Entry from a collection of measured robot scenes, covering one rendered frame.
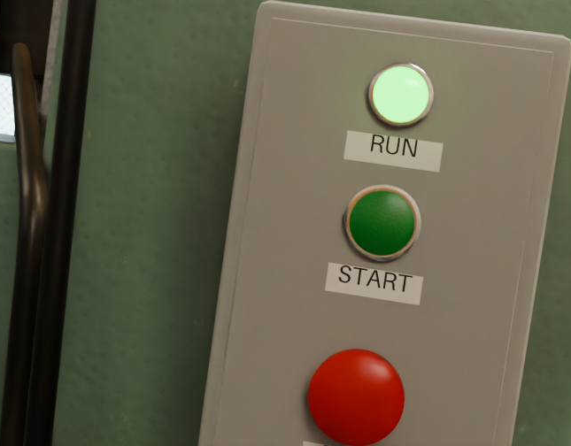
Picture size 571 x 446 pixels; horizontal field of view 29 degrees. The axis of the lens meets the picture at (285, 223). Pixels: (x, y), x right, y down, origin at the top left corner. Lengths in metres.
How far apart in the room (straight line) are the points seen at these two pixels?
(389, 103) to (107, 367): 0.16
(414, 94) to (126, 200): 0.14
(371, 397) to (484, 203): 0.07
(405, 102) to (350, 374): 0.09
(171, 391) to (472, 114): 0.16
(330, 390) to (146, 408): 0.11
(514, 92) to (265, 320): 0.11
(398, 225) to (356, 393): 0.05
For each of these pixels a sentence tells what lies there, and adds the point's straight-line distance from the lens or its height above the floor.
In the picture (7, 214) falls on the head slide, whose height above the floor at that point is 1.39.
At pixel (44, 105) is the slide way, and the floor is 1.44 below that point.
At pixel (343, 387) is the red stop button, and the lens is 0.34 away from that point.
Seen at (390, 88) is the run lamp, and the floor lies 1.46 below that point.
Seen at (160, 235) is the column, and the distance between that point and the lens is 0.42.
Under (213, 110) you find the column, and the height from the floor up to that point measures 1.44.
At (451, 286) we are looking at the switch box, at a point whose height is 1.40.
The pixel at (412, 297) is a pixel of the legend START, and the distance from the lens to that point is 0.34.
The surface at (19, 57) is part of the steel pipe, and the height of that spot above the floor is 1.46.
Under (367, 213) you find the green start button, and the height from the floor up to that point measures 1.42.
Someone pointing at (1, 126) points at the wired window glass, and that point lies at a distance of 2.05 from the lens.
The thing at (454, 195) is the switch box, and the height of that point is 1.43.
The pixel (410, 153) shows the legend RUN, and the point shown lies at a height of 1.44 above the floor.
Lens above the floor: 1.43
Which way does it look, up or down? 4 degrees down
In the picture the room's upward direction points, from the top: 8 degrees clockwise
